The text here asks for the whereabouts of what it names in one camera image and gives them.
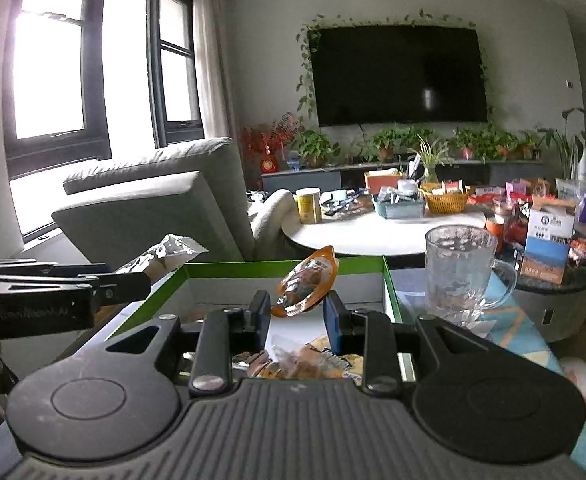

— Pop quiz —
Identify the clear glass mug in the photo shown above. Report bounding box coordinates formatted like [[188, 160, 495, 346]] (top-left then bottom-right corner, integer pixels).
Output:
[[425, 224, 517, 327]]

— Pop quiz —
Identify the red flower decoration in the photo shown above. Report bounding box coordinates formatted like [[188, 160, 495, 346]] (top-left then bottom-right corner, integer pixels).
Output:
[[240, 112, 301, 174]]

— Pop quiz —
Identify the black wall television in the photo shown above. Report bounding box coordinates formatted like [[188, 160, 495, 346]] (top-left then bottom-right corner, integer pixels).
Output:
[[307, 25, 488, 127]]

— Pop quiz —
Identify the green cardboard box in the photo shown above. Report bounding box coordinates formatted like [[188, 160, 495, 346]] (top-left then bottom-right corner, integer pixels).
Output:
[[118, 256, 405, 382]]

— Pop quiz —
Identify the blue white carton box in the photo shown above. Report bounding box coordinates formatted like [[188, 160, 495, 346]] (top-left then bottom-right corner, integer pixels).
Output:
[[521, 196, 575, 285]]

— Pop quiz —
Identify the teal storage tray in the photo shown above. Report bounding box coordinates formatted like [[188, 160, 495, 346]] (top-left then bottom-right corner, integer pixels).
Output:
[[372, 190, 425, 220]]

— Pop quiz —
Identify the spider plant in vase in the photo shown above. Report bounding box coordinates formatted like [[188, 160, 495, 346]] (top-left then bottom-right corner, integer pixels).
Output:
[[415, 136, 452, 183]]

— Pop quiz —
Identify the yellow sachima snack packet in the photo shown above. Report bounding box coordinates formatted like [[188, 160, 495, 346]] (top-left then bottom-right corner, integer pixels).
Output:
[[270, 336, 363, 386]]

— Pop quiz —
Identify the grey armchair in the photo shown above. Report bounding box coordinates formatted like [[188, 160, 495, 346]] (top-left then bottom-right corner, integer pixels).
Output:
[[51, 136, 294, 269]]

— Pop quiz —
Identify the wicker basket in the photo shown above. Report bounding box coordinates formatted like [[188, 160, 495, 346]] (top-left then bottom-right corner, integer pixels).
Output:
[[420, 184, 468, 214]]

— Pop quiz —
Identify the round white coffee table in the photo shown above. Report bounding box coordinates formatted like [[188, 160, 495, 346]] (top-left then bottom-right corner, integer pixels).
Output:
[[281, 206, 486, 256]]

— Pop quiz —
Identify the yellow can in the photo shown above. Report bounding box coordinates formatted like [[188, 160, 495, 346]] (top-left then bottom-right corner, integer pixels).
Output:
[[295, 188, 322, 224]]

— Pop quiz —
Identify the black framed window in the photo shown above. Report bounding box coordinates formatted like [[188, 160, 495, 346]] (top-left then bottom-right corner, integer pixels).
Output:
[[2, 0, 204, 178]]

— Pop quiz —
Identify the dark round side table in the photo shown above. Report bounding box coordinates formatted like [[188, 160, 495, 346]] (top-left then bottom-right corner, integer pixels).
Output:
[[496, 228, 586, 342]]

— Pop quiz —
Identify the clear orange nut packet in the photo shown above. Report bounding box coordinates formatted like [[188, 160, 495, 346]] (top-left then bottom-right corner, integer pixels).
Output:
[[271, 246, 339, 318]]

